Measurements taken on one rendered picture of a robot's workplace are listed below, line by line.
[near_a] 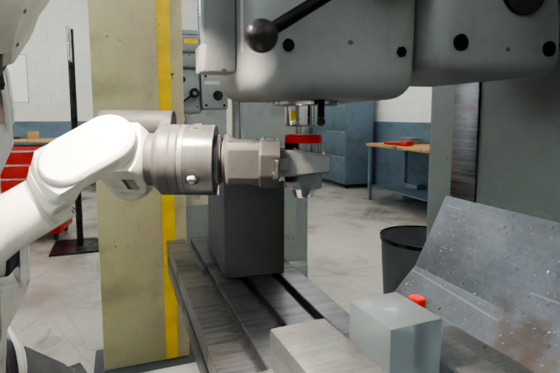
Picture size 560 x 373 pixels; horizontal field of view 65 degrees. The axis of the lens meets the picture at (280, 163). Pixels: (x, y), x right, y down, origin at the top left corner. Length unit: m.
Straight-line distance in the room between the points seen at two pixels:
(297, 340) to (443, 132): 0.58
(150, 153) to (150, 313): 1.95
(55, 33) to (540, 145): 9.32
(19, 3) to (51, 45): 8.91
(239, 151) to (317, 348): 0.23
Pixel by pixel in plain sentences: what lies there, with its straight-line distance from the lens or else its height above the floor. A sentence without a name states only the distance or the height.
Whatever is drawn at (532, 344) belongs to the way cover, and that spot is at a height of 0.99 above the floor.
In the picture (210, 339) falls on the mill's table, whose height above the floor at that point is 0.98.
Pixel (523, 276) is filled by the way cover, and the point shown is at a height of 1.06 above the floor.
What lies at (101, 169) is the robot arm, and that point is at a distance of 0.52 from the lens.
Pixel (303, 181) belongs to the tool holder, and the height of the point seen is 1.21.
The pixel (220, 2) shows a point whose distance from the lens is 0.51.
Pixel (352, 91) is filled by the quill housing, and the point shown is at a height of 1.32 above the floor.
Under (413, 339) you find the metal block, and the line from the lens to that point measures 0.39.
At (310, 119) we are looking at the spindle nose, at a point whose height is 1.29.
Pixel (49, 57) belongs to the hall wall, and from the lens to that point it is 9.64.
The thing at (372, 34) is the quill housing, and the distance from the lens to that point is 0.48.
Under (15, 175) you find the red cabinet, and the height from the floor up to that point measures 0.70.
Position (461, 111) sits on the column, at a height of 1.30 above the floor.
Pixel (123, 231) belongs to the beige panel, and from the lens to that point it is 2.29.
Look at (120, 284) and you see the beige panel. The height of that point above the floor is 0.47.
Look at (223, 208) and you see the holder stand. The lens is 0.83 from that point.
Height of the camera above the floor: 1.29
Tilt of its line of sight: 6 degrees down
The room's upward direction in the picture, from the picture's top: straight up
